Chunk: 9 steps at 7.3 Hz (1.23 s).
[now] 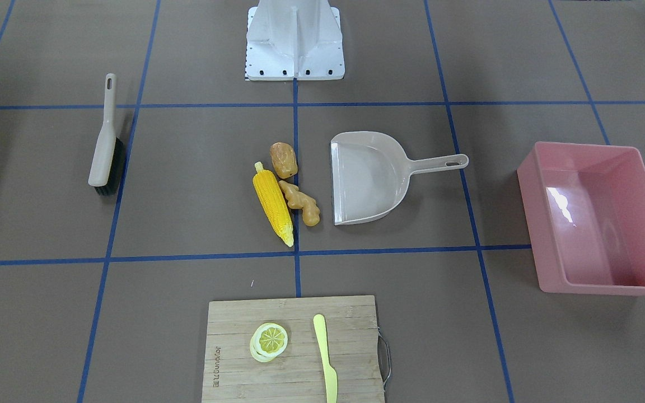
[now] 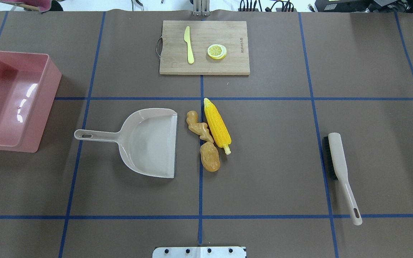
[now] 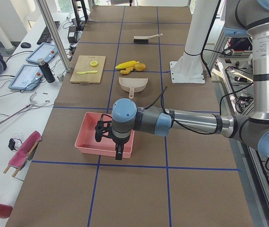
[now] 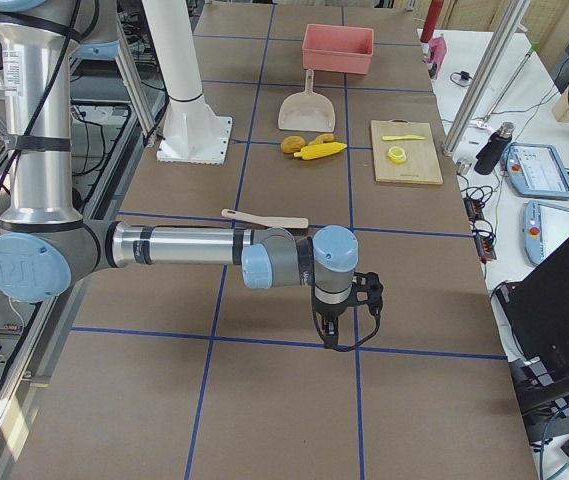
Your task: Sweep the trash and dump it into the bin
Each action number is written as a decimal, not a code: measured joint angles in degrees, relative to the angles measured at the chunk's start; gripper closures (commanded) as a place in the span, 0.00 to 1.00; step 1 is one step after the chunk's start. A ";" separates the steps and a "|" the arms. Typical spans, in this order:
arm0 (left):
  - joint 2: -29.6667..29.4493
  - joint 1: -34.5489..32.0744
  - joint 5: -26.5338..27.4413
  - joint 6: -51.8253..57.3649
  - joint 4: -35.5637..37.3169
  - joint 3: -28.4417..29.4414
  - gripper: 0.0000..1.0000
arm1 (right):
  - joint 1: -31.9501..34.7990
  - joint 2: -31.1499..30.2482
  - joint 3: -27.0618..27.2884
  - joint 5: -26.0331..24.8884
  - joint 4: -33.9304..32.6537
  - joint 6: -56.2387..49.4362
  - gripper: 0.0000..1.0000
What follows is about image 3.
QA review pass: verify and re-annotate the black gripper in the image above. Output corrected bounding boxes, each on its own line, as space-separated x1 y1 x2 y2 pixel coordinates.
95 114 129 160

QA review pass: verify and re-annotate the beige plastic dustpan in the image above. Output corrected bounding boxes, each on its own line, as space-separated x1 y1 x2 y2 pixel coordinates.
119 77 148 99

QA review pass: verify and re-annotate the toy ginger root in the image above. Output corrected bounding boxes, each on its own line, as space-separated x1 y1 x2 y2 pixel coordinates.
120 67 135 75

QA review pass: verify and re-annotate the toy brown potato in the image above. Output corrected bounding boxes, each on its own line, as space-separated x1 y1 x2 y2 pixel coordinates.
134 63 146 71

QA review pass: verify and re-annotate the yellow toy corn cob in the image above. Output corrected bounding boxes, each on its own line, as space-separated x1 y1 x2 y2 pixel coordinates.
115 60 139 70

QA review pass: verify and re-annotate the beige hand brush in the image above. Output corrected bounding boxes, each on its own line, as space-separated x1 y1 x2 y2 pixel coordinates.
133 33 163 44

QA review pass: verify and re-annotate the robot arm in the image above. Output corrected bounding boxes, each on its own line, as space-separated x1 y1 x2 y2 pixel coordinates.
95 0 269 160

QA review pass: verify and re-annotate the pink plastic bin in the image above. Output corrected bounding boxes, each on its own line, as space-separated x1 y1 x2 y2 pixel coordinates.
74 112 135 159

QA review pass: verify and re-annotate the yellow plastic knife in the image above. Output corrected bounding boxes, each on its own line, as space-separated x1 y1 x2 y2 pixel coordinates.
76 70 98 75

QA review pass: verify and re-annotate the wooden cutting board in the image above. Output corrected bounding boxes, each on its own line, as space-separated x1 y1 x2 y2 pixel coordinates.
70 55 106 84

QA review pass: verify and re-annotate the metal rod grabber tool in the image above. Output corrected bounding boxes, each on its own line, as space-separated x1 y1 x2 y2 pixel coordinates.
0 91 51 136

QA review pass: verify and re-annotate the black water bottle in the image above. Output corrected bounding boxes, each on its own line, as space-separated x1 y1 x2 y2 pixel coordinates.
37 58 55 83

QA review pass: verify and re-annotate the small black device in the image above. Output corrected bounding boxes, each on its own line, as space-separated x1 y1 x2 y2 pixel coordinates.
8 138 16 150

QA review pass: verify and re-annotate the near teach pendant tablet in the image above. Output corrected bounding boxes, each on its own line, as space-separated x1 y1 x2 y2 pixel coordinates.
9 64 43 91

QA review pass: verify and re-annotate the teach pendant tablet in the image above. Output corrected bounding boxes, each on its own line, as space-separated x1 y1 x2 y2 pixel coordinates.
26 43 58 64
9 64 43 91

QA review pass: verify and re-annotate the black power adapter box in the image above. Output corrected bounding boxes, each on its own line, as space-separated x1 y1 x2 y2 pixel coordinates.
68 26 78 44

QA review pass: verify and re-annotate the far teach pendant tablet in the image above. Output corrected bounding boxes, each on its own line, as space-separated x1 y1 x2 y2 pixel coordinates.
26 43 58 64

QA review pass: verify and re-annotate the black keyboard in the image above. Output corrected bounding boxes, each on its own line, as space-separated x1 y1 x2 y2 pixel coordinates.
36 27 52 45

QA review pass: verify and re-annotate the black computer mouse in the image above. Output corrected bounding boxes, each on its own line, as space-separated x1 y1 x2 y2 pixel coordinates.
20 42 31 49

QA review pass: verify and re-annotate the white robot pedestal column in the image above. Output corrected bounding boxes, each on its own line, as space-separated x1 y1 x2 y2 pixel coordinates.
170 0 220 84

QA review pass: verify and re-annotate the aluminium frame post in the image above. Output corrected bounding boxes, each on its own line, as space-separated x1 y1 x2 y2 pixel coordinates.
37 0 71 72

